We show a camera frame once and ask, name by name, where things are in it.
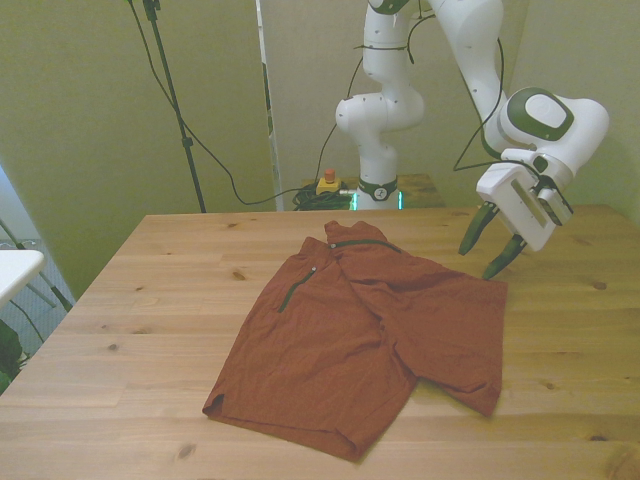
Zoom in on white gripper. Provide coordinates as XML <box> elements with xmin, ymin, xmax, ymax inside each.
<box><xmin>458</xmin><ymin>163</ymin><xmax>559</xmax><ymax>281</ymax></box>

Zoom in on rust red shorts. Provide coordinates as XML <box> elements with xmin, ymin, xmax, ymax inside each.
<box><xmin>202</xmin><ymin>219</ymin><xmax>510</xmax><ymax>464</ymax></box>

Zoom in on yellow emergency stop box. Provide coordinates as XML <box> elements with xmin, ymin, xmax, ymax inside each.
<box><xmin>315</xmin><ymin>168</ymin><xmax>343</xmax><ymax>197</ymax></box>

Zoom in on white vertical panel edge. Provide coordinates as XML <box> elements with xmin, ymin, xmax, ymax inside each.
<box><xmin>254</xmin><ymin>0</ymin><xmax>284</xmax><ymax>212</ymax></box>

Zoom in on white side table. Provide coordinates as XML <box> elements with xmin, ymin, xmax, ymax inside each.
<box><xmin>0</xmin><ymin>203</ymin><xmax>76</xmax><ymax>309</ymax></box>

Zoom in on green leafy plant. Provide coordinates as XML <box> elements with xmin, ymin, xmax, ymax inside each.
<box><xmin>0</xmin><ymin>319</ymin><xmax>27</xmax><ymax>396</ymax></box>

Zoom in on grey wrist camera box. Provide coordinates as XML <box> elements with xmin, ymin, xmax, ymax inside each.
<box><xmin>529</xmin><ymin>180</ymin><xmax>575</xmax><ymax>227</ymax></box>

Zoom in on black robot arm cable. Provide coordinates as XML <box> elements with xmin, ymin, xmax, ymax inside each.
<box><xmin>317</xmin><ymin>9</ymin><xmax>506</xmax><ymax>184</ymax></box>

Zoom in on coiled dark cable bundle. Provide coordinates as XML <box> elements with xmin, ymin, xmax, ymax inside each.
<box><xmin>292</xmin><ymin>183</ymin><xmax>359</xmax><ymax>212</ymax></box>

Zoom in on black camera cable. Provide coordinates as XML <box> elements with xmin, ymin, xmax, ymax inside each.
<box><xmin>125</xmin><ymin>0</ymin><xmax>321</xmax><ymax>206</ymax></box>

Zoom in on black camera stand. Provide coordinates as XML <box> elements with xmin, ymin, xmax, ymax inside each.
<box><xmin>142</xmin><ymin>0</ymin><xmax>208</xmax><ymax>214</ymax></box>

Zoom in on thin black floor cable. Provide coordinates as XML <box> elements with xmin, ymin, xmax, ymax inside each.
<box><xmin>7</xmin><ymin>298</ymin><xmax>46</xmax><ymax>344</ymax></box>

